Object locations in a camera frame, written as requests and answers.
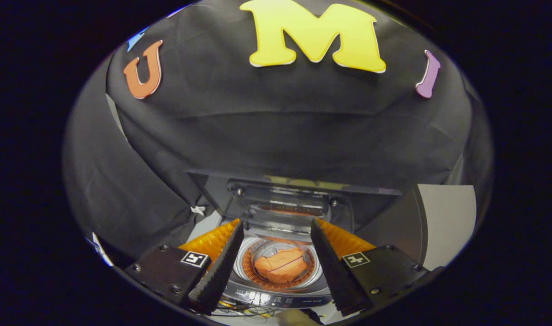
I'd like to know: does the tangle of thin cables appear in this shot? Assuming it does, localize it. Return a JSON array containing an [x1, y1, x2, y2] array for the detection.
[[212, 300, 277, 321]]

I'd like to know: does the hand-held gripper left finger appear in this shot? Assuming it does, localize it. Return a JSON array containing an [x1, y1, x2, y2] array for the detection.
[[124, 219, 245, 315]]

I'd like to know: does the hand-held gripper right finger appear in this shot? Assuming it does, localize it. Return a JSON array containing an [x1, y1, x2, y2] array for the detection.
[[310, 218, 433, 316]]

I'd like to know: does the beige cabinet with dark top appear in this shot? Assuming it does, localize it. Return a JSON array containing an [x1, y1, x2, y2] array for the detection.
[[355, 183, 477, 272]]

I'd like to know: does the black backdrop cloth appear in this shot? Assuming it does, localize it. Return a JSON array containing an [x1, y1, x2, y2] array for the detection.
[[62, 0, 495, 268]]

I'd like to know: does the orange polo shirt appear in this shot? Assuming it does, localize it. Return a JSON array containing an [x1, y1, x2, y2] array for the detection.
[[254, 247, 309, 285]]

